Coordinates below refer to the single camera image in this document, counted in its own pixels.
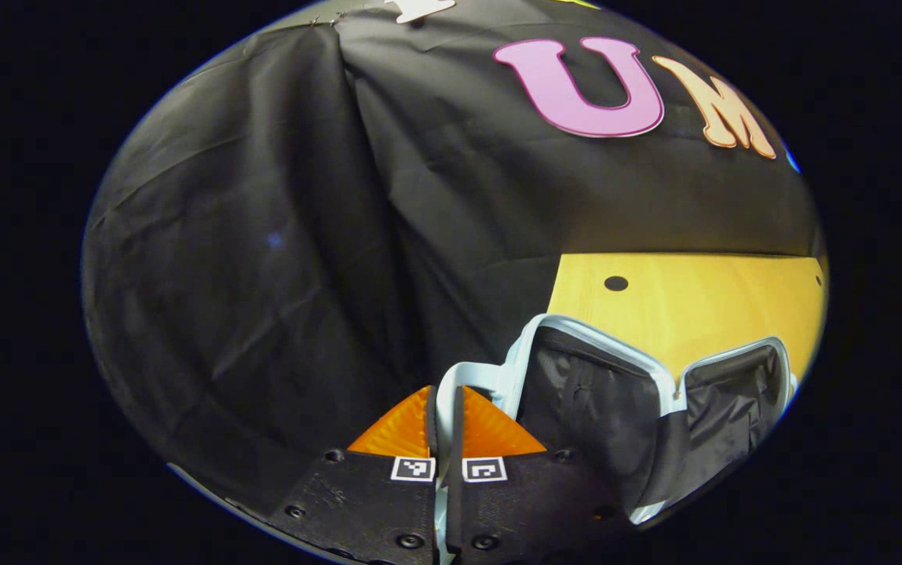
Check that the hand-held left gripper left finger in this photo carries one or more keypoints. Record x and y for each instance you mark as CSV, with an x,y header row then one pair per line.
x,y
372,510

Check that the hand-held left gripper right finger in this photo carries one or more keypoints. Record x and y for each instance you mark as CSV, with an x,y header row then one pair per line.
x,y
529,510

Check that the pale blue suitcase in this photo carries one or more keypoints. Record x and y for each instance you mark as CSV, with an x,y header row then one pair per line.
x,y
592,392

